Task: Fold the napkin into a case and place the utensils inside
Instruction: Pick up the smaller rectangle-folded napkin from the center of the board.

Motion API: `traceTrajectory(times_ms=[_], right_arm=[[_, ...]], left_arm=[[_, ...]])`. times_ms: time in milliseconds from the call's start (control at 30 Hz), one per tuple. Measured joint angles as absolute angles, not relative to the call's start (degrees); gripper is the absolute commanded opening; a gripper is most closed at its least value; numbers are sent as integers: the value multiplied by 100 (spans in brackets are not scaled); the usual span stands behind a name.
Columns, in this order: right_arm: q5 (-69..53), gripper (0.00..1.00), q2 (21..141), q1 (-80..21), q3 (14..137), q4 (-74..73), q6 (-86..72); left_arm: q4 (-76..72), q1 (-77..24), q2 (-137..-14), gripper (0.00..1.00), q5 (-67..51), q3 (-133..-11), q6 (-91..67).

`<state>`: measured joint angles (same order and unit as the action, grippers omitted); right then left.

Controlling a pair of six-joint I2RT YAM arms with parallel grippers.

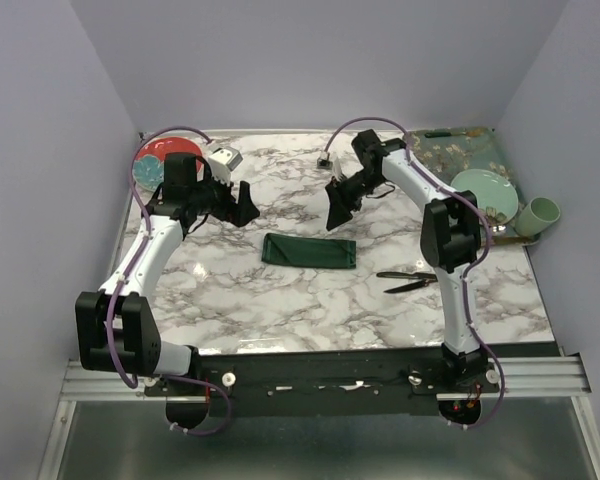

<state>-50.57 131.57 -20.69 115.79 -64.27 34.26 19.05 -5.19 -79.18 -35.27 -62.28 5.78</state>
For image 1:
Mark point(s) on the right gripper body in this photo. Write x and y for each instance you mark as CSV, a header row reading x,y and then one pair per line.
x,y
357,186

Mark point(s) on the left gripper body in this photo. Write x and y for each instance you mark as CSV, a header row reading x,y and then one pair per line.
x,y
214,197

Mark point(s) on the dark green cloth napkin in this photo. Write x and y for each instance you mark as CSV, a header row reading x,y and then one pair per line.
x,y
303,252

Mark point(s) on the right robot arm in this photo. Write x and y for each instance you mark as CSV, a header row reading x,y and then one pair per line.
x,y
450,238

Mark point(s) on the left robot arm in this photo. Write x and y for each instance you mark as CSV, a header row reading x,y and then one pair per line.
x,y
116,329

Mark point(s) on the red plate with blue flower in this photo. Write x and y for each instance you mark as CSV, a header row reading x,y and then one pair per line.
x,y
148,166

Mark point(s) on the floral teal serving tray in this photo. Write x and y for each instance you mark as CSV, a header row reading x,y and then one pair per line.
x,y
447,152

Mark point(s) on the light green plate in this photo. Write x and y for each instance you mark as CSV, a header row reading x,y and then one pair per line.
x,y
496,196

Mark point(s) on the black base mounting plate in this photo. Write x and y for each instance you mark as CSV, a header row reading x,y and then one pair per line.
x,y
329,404

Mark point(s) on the light green cup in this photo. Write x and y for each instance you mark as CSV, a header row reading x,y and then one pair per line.
x,y
538,215

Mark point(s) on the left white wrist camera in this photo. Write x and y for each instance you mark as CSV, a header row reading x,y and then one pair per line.
x,y
223,162

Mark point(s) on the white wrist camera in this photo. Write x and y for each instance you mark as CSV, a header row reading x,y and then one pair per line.
x,y
223,162
332,164

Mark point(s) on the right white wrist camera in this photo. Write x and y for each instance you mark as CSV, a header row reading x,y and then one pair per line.
x,y
332,164

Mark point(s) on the aluminium frame rail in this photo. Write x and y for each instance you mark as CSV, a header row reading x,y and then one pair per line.
x,y
513,377

